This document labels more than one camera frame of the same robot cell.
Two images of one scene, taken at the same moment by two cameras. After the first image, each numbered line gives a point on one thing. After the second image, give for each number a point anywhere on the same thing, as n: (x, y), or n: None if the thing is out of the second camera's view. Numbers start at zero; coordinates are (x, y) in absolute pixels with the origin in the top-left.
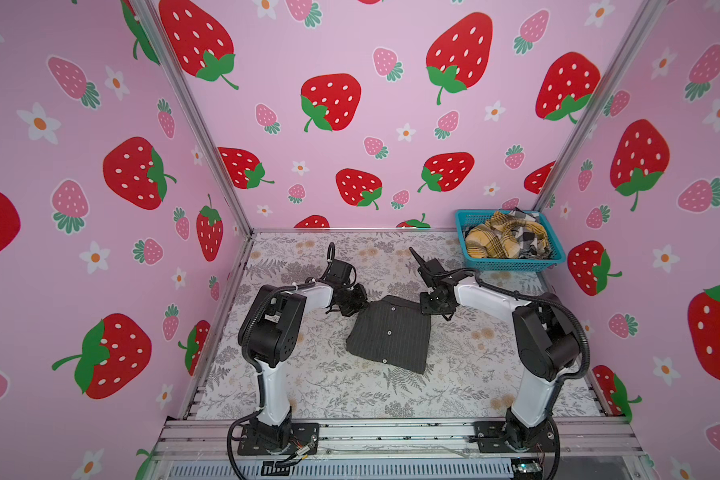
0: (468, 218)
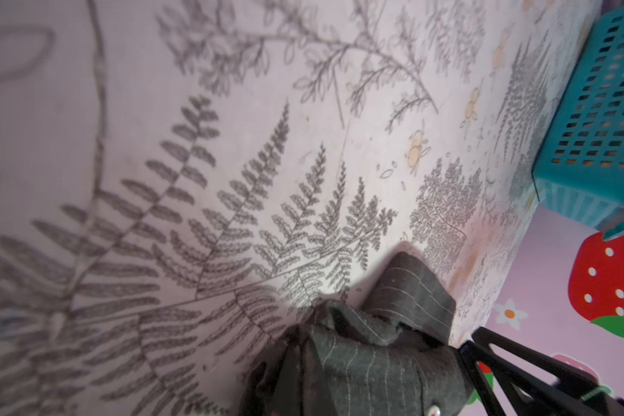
0: (591, 165)
